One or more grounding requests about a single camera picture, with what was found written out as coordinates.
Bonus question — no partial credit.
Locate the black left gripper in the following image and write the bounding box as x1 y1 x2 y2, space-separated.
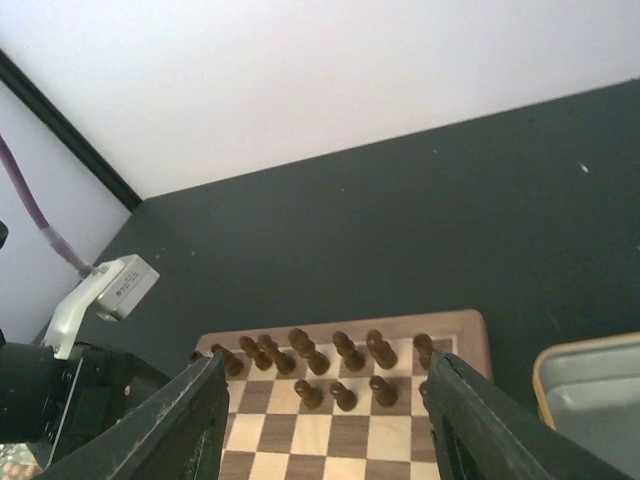
1 342 170 458

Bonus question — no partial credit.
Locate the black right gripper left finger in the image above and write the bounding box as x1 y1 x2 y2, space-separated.
38 352 229 479

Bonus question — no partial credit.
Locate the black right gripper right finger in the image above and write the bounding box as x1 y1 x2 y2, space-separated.
427 351 629 480

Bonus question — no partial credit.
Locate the dark chess rook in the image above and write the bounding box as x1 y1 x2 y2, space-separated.
210 344 244 378

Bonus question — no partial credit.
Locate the dark chess queen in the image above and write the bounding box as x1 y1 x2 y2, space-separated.
332 331 366 372

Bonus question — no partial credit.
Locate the dark chess piece king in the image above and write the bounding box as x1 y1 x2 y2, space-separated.
288 328 330 375

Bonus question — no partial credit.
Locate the light wooden chess pieces pile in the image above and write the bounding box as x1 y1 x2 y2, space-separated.
0 443 42 480

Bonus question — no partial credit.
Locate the wooden chess board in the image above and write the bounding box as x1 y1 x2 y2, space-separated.
195 310 492 479

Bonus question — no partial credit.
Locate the gold metal tin tray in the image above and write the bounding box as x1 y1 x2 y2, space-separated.
532 332 639 479

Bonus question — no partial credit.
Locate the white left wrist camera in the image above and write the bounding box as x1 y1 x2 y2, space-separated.
42 254 160 360

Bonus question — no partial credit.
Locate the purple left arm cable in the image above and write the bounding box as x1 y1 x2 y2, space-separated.
0 133 89 276

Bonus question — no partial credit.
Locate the black frame post left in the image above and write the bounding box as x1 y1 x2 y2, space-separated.
1 51 143 212

